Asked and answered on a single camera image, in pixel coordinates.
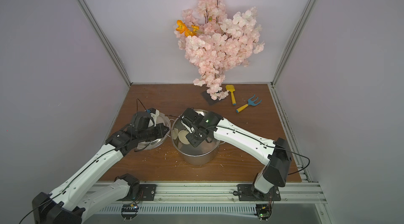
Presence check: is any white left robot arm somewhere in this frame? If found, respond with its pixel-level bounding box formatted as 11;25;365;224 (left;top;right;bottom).
31;108;169;224

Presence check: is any yellow toy shovel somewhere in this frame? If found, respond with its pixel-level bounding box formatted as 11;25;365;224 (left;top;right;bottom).
226;85;237;106

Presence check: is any blue yellow toy rake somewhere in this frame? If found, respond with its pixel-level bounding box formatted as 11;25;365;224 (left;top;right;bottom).
236;95;262;113

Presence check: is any left circuit board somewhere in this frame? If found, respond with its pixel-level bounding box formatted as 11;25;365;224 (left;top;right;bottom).
121;203;140;221

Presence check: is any circuit board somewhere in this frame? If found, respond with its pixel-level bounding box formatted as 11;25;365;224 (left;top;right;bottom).
121;203;140;221
255;204;272;221

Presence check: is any pink artificial blossom tree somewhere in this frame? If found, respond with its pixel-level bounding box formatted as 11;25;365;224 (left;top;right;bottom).
174;0;265;100

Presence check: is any orange artificial flower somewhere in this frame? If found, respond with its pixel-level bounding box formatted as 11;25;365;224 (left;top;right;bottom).
176;20;199;37

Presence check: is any right circuit board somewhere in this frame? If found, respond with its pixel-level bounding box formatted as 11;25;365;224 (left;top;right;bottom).
255;204;272;221

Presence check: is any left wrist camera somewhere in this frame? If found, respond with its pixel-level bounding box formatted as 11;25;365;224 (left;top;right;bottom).
146;108;160;127

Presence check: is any aluminium front rail frame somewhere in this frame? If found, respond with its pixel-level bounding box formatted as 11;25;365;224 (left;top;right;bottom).
59;163;335;224

